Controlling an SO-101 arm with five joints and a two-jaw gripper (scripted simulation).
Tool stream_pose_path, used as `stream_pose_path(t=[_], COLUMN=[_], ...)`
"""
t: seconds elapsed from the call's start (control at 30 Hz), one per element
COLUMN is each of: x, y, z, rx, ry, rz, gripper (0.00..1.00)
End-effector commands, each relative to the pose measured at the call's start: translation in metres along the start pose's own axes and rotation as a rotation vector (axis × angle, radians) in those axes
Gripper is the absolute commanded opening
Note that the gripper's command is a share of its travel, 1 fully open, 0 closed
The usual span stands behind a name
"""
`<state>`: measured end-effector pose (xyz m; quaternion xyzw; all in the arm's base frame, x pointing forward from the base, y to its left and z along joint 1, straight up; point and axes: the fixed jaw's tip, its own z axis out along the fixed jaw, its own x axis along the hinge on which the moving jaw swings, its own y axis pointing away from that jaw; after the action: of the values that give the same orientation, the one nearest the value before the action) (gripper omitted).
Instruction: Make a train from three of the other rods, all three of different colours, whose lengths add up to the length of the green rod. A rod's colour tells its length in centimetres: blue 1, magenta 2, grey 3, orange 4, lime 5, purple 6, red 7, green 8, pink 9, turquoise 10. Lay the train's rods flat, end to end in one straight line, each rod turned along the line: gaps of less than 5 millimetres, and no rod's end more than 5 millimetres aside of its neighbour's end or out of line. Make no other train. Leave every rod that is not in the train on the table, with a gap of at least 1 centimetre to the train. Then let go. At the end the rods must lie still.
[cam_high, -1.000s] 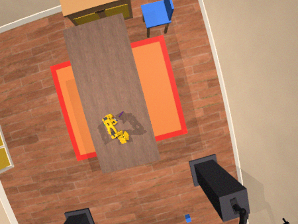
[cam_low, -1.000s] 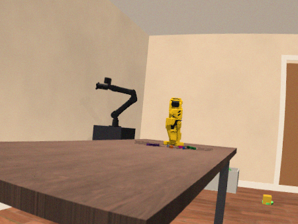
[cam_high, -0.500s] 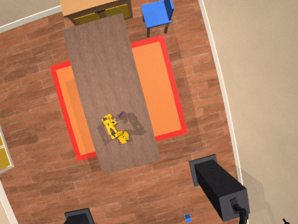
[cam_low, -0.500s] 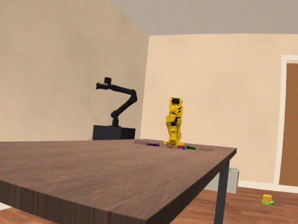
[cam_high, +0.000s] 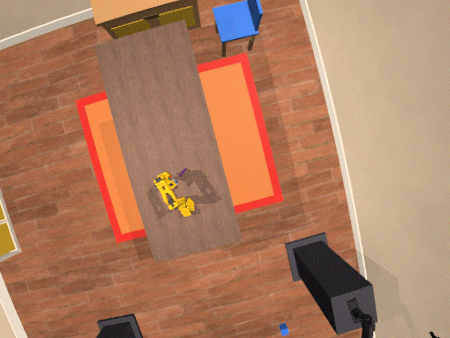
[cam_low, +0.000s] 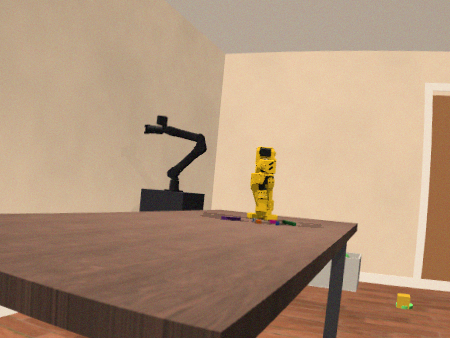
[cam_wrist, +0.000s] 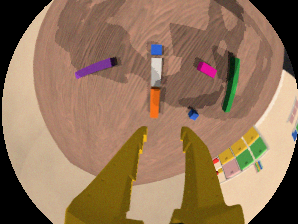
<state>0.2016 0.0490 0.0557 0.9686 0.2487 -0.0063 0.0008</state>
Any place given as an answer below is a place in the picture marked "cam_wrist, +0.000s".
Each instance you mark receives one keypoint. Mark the green rod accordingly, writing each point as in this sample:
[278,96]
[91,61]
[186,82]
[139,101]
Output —
[232,83]

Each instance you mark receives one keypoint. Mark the purple rod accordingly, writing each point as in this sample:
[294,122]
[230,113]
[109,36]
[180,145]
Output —
[110,62]

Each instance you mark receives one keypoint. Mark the small blue cube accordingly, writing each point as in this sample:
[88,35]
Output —
[156,49]
[193,114]

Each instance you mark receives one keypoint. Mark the grey rectangular bar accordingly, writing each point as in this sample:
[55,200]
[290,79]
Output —
[156,72]

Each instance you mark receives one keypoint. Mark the magenta rod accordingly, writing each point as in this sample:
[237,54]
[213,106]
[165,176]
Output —
[206,69]

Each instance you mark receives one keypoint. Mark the orange rod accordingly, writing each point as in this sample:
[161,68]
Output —
[155,94]

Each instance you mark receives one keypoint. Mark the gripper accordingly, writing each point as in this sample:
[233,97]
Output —
[107,198]

